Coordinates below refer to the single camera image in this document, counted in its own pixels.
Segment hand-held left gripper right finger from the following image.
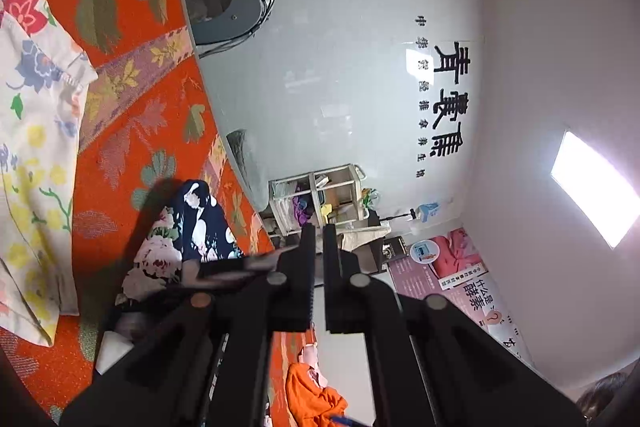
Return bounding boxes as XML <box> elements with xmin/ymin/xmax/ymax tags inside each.
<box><xmin>323</xmin><ymin>223</ymin><xmax>586</xmax><ymax>427</ymax></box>

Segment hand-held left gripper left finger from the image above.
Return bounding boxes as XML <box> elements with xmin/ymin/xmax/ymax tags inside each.
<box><xmin>60</xmin><ymin>224</ymin><xmax>317</xmax><ymax>427</ymax></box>

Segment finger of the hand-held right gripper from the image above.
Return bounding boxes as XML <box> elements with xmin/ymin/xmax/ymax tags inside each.
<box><xmin>182</xmin><ymin>253</ymin><xmax>282</xmax><ymax>292</ymax></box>

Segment navy floral garment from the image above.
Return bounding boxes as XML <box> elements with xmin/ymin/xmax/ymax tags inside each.
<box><xmin>115</xmin><ymin>179</ymin><xmax>247</xmax><ymax>308</ymax></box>

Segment dark brown box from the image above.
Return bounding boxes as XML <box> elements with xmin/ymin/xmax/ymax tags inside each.
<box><xmin>381</xmin><ymin>237</ymin><xmax>410</xmax><ymax>260</ymax></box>

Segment white utility cart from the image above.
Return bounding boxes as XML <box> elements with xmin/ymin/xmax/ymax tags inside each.
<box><xmin>269</xmin><ymin>164</ymin><xmax>372</xmax><ymax>239</ymax></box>

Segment grey cushion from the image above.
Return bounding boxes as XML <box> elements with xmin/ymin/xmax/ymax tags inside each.
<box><xmin>226</xmin><ymin>129</ymin><xmax>275</xmax><ymax>214</ymax></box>

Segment orange garment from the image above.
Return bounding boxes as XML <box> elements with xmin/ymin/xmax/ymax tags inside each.
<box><xmin>285</xmin><ymin>361</ymin><xmax>349</xmax><ymax>427</ymax></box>

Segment orange floral blanket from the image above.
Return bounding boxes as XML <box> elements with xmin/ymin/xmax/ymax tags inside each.
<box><xmin>0</xmin><ymin>0</ymin><xmax>321</xmax><ymax>427</ymax></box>

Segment cream floral garment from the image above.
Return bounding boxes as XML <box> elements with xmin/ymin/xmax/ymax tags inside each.
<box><xmin>0</xmin><ymin>0</ymin><xmax>99</xmax><ymax>348</ymax></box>

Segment ceiling light panel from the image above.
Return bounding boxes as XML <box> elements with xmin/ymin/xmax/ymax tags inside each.
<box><xmin>550</xmin><ymin>130</ymin><xmax>640</xmax><ymax>251</ymax></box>

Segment pink wall poster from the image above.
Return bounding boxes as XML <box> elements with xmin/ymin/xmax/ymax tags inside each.
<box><xmin>389</xmin><ymin>228</ymin><xmax>533</xmax><ymax>370</ymax></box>

